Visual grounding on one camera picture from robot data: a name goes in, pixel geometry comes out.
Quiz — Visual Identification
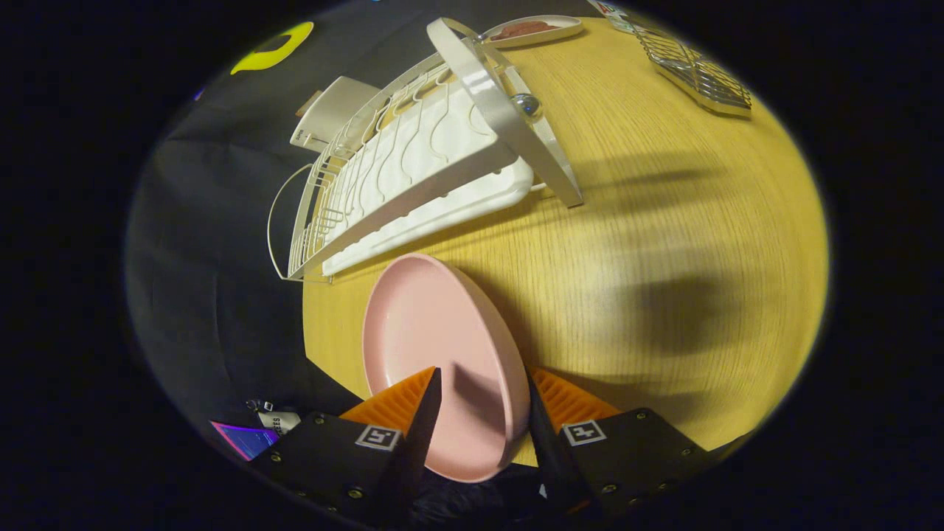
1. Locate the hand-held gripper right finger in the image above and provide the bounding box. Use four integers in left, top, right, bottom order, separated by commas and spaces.
525, 367, 715, 518

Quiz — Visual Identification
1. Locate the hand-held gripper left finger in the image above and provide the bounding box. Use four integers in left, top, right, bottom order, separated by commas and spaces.
251, 367, 443, 526

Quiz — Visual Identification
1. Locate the pink plate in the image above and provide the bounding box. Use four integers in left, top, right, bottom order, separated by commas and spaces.
361, 253, 532, 484

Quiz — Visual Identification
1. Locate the white wire dish rack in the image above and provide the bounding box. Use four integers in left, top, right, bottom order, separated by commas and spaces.
267, 18, 585, 283

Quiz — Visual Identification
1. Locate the metal wire basket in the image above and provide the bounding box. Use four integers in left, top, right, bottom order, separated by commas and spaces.
634, 26, 753, 119

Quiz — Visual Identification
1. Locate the beige plate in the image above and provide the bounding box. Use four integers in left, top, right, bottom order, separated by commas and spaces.
479, 15, 583, 49

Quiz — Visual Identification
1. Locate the purple glowing panel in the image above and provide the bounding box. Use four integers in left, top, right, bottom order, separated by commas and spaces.
210, 420, 281, 462

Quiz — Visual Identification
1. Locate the white drip tray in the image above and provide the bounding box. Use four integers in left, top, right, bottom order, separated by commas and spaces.
321, 81, 535, 277

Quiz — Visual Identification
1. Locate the black backdrop cloth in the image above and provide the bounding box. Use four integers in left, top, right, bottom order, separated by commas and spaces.
125, 0, 591, 473

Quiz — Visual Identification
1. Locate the white toaster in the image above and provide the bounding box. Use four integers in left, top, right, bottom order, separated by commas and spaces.
290, 76, 382, 153

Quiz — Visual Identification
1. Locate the brown meat slice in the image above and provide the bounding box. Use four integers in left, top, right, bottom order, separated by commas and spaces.
490, 21, 561, 41

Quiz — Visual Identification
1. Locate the white drink bottle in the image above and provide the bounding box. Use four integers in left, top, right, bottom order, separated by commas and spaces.
588, 0, 639, 34

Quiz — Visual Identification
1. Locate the white printed strap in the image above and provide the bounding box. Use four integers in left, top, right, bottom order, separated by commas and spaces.
247, 398, 302, 436

